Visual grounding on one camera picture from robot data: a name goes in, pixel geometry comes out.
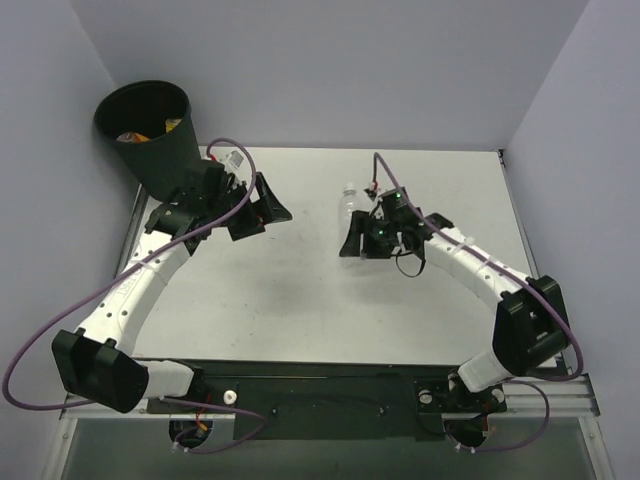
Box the clear water bottle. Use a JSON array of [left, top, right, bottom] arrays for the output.
[[338, 182, 362, 246]]

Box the yellow bottle with blue cap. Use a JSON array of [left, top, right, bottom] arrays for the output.
[[165, 118, 182, 133]]

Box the orange label clear bottle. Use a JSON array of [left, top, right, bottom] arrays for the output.
[[116, 132, 150, 144]]

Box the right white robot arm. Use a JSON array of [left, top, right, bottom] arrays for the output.
[[339, 184, 570, 409]]

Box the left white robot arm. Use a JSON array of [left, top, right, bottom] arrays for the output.
[[52, 160, 293, 413]]

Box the black plastic trash bin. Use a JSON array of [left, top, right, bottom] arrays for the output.
[[94, 80, 201, 202]]

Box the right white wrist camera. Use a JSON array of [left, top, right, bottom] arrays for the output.
[[364, 181, 382, 205]]

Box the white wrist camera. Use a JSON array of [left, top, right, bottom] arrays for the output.
[[220, 150, 245, 173], [364, 181, 382, 205]]

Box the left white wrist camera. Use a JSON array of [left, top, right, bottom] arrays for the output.
[[220, 150, 245, 173]]

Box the black strap loop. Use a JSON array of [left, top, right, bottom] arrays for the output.
[[394, 247, 426, 279]]

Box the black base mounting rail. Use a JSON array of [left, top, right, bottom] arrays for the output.
[[147, 360, 506, 441]]

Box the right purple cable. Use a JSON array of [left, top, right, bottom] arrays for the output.
[[372, 152, 584, 454]]

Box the aluminium frame rail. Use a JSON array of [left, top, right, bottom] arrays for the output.
[[503, 374, 600, 418]]

